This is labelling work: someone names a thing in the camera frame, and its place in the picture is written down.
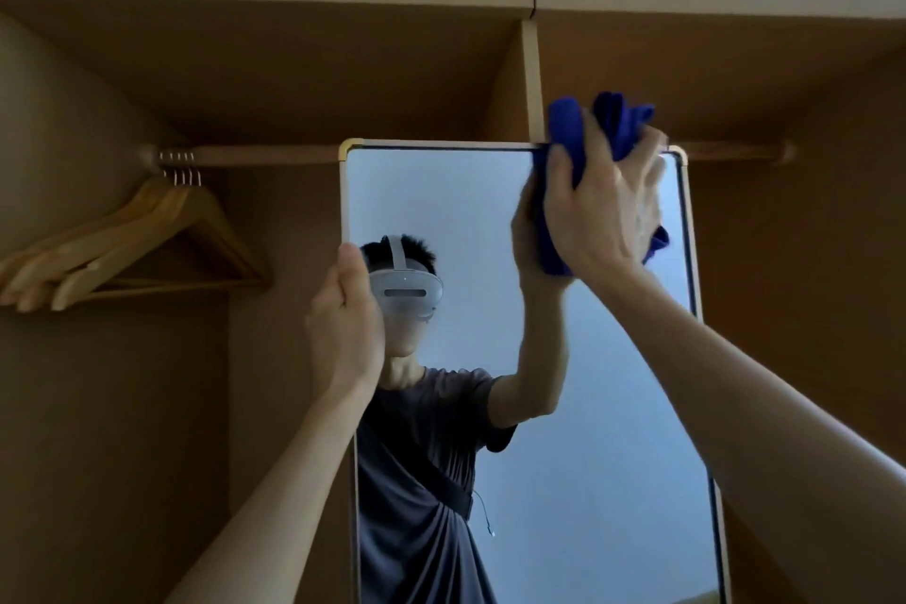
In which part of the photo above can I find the wooden clothes hanger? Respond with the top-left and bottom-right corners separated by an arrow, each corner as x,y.
50,154 -> 274,312
0,152 -> 186,275
0,154 -> 192,309
16,154 -> 199,314

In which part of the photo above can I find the person's left forearm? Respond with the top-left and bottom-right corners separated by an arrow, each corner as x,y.
164,377 -> 383,604

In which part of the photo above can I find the person's left hand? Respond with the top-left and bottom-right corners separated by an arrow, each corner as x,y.
304,243 -> 387,408

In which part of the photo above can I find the wooden clothes rod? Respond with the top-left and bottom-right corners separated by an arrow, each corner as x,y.
138,141 -> 798,170

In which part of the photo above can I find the person's right hand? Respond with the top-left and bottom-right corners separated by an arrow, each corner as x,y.
543,108 -> 670,287

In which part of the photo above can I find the white framed mirror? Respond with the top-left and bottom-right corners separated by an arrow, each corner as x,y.
338,138 -> 733,604

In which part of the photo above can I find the person's right forearm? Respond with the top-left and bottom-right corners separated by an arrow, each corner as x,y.
586,269 -> 906,604

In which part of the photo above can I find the brown open wardrobe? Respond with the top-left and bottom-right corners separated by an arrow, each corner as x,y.
0,0 -> 906,604

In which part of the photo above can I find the blue cleaning cloth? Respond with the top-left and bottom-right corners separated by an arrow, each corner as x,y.
531,91 -> 671,277

